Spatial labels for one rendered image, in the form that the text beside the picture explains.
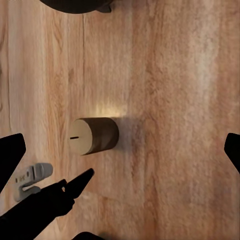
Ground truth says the pillar candle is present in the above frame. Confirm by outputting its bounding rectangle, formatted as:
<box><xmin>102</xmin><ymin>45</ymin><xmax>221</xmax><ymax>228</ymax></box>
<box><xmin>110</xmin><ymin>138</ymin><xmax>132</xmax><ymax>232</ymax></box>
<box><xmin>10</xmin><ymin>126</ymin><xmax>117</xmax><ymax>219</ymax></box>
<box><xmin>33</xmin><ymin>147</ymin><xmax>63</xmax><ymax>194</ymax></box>
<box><xmin>68</xmin><ymin>117</ymin><xmax>120</xmax><ymax>156</ymax></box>

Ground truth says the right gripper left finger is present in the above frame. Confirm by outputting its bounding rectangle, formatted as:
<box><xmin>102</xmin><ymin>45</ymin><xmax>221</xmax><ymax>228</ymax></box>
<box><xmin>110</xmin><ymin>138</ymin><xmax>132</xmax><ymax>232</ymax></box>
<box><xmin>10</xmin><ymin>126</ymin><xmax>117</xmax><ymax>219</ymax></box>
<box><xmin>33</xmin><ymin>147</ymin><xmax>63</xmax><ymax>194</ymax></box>
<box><xmin>0</xmin><ymin>133</ymin><xmax>26</xmax><ymax>193</ymax></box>

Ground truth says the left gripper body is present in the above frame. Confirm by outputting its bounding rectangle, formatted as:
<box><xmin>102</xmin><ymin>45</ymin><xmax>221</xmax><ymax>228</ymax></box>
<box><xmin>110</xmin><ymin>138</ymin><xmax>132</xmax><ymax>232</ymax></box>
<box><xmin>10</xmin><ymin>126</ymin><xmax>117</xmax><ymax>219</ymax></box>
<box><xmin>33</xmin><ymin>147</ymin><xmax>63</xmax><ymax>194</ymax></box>
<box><xmin>0</xmin><ymin>183</ymin><xmax>72</xmax><ymax>240</ymax></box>

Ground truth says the cauldron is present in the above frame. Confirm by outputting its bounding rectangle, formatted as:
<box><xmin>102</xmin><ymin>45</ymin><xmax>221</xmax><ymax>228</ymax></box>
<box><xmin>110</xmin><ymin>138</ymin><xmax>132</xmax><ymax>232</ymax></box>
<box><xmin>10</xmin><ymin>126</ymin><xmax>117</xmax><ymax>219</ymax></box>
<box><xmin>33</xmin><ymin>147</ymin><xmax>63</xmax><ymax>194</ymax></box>
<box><xmin>39</xmin><ymin>0</ymin><xmax>114</xmax><ymax>14</ymax></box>

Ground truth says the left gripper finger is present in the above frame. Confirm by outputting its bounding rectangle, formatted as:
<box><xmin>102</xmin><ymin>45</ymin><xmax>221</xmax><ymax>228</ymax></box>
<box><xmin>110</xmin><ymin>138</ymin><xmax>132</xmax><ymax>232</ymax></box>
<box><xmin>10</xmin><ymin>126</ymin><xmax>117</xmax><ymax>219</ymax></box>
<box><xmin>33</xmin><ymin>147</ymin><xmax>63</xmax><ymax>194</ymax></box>
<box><xmin>58</xmin><ymin>179</ymin><xmax>67</xmax><ymax>188</ymax></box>
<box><xmin>61</xmin><ymin>169</ymin><xmax>94</xmax><ymax>217</ymax></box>

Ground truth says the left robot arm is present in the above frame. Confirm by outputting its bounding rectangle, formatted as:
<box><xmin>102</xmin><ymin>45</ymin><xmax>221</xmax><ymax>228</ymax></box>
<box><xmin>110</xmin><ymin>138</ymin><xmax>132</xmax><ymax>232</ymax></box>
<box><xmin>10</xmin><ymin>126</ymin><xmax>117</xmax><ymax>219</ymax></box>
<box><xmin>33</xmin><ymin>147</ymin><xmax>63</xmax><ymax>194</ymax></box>
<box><xmin>0</xmin><ymin>162</ymin><xmax>94</xmax><ymax>240</ymax></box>

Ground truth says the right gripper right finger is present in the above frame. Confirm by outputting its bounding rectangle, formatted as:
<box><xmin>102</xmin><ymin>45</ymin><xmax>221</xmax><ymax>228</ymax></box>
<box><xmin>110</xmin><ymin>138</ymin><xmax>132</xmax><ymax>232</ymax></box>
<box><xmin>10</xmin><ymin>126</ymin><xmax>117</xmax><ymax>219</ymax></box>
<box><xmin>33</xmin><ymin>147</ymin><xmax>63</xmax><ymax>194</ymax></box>
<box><xmin>224</xmin><ymin>133</ymin><xmax>240</xmax><ymax>173</ymax></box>

